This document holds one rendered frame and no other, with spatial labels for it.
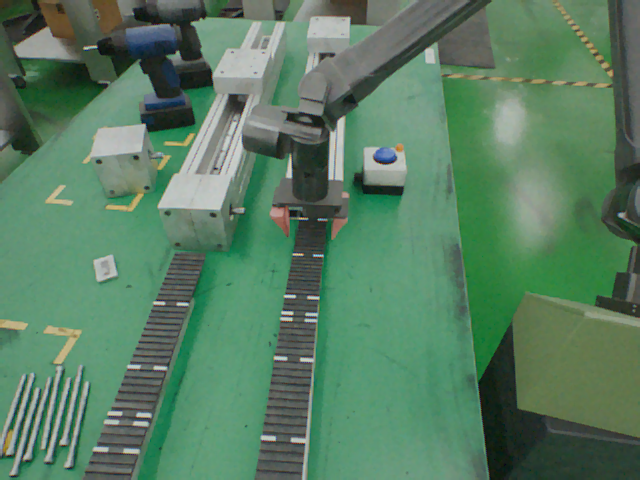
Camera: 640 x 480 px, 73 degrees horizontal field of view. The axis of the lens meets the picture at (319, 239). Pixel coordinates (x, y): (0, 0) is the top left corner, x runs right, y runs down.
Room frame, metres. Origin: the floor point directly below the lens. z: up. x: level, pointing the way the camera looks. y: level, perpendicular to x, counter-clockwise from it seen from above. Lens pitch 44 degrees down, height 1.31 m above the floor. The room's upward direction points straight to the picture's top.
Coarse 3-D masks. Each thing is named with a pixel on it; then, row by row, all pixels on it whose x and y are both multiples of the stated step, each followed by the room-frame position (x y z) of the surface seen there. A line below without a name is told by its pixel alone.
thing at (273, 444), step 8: (264, 440) 0.19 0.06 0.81; (272, 440) 0.19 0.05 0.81; (280, 440) 0.19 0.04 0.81; (288, 440) 0.19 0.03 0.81; (296, 440) 0.19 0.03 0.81; (304, 440) 0.19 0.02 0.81; (264, 448) 0.18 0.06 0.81; (272, 448) 0.18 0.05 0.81; (280, 448) 0.18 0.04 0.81; (288, 448) 0.18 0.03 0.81; (296, 448) 0.18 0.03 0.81; (304, 448) 0.18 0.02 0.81
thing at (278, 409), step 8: (272, 400) 0.23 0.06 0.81; (272, 408) 0.22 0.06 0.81; (280, 408) 0.22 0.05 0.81; (288, 408) 0.22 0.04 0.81; (296, 408) 0.22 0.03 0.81; (304, 408) 0.22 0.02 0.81; (272, 416) 0.21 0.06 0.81; (280, 416) 0.21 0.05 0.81; (288, 416) 0.21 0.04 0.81; (296, 416) 0.21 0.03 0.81; (304, 416) 0.21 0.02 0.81
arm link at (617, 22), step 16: (608, 0) 0.60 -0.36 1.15; (624, 0) 0.56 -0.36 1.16; (624, 16) 0.55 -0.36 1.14; (624, 32) 0.53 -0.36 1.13; (624, 48) 0.52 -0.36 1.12; (624, 64) 0.51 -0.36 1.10; (624, 80) 0.50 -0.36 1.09; (624, 96) 0.48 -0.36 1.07; (624, 112) 0.47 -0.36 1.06; (624, 128) 0.46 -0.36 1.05; (624, 144) 0.45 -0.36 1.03; (624, 160) 0.43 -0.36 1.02; (624, 176) 0.44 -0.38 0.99; (608, 208) 0.41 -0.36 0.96; (608, 224) 0.41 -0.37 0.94
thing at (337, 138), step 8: (312, 56) 1.14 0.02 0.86; (320, 56) 1.20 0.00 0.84; (312, 64) 1.09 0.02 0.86; (344, 120) 0.81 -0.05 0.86; (336, 128) 0.78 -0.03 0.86; (336, 136) 0.74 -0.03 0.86; (336, 144) 0.72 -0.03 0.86; (336, 152) 0.69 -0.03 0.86; (336, 160) 0.66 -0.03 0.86; (288, 168) 0.64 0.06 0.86; (336, 168) 0.64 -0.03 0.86; (288, 176) 0.61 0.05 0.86; (336, 176) 0.61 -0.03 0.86; (296, 208) 0.60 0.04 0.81; (296, 216) 0.60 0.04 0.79
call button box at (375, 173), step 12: (372, 156) 0.71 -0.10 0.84; (396, 156) 0.71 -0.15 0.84; (372, 168) 0.67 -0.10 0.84; (384, 168) 0.67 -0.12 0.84; (396, 168) 0.67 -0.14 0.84; (360, 180) 0.70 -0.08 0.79; (372, 180) 0.67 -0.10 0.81; (384, 180) 0.67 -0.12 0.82; (396, 180) 0.67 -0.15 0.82; (372, 192) 0.67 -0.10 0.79; (384, 192) 0.67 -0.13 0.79; (396, 192) 0.67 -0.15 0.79
